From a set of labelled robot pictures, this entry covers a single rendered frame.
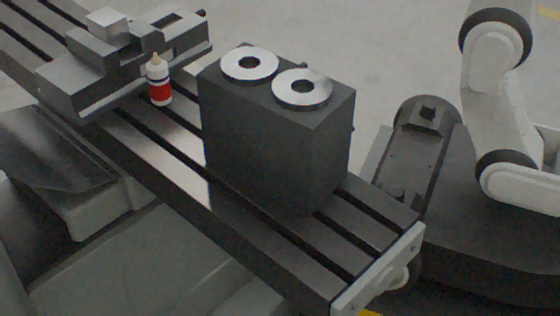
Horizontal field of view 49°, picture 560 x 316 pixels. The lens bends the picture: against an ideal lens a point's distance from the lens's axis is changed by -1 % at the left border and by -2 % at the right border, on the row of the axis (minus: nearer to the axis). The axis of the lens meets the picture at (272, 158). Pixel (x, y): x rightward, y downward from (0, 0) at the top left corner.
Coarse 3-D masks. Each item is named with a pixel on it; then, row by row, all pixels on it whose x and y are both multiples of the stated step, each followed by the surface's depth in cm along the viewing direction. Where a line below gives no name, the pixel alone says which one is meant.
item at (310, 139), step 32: (224, 64) 96; (256, 64) 99; (288, 64) 99; (224, 96) 95; (256, 96) 93; (288, 96) 90; (320, 96) 90; (352, 96) 94; (224, 128) 100; (256, 128) 95; (288, 128) 90; (320, 128) 89; (224, 160) 105; (256, 160) 99; (288, 160) 94; (320, 160) 94; (288, 192) 99; (320, 192) 99
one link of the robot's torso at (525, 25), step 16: (480, 0) 120; (496, 0) 119; (512, 0) 117; (528, 0) 116; (480, 16) 120; (496, 16) 119; (512, 16) 118; (528, 16) 118; (464, 32) 123; (528, 32) 119; (528, 48) 121
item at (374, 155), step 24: (384, 144) 193; (432, 288) 154; (456, 288) 154; (360, 312) 152; (384, 312) 149; (408, 312) 149; (432, 312) 149; (456, 312) 149; (480, 312) 149; (504, 312) 149; (528, 312) 149; (552, 312) 149
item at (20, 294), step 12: (0, 240) 103; (0, 252) 103; (0, 264) 102; (12, 264) 108; (0, 276) 102; (12, 276) 108; (0, 288) 103; (12, 288) 107; (24, 288) 114; (0, 300) 104; (12, 300) 107; (24, 300) 113; (0, 312) 105; (12, 312) 107; (24, 312) 111
